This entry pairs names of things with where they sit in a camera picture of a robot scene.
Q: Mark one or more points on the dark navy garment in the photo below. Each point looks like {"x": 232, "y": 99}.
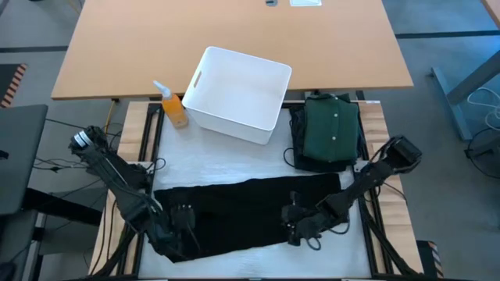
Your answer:
{"x": 297, "y": 129}

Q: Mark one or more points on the black metal floor beam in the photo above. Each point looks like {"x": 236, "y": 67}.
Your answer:
{"x": 62, "y": 207}

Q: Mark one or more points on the light wooden desk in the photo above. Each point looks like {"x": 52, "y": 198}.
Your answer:
{"x": 136, "y": 47}
{"x": 494, "y": 9}

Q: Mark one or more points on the dark green garment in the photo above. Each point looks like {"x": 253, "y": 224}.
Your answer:
{"x": 330, "y": 129}

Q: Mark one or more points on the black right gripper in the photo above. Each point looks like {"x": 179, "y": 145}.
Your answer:
{"x": 308, "y": 224}

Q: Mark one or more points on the silver metal bracket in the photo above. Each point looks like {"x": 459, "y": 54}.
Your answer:
{"x": 359, "y": 167}

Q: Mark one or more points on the orange spray bottle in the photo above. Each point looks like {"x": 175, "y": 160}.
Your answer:
{"x": 175, "y": 111}

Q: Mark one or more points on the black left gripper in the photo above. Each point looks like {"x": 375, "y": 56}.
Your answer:
{"x": 166, "y": 236}

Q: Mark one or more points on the grey metal desk leg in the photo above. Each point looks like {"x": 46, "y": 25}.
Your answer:
{"x": 449, "y": 101}

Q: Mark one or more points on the dark blue jeans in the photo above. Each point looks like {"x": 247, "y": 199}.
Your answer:
{"x": 312, "y": 168}

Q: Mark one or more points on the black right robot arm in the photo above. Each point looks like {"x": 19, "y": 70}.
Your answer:
{"x": 371, "y": 179}

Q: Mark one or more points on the black mat hazard-striped edge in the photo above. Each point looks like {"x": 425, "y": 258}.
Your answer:
{"x": 9, "y": 84}

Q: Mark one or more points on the hazard-striped black block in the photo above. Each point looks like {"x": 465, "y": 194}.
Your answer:
{"x": 433, "y": 257}

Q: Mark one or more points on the black garment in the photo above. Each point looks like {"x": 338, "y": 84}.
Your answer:
{"x": 242, "y": 210}

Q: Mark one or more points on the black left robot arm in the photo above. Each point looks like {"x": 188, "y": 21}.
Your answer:
{"x": 117, "y": 183}

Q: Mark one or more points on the white flat socket plate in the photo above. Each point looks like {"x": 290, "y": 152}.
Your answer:
{"x": 304, "y": 2}

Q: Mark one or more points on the white perforated laundry basket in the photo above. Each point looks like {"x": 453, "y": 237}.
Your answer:
{"x": 238, "y": 89}

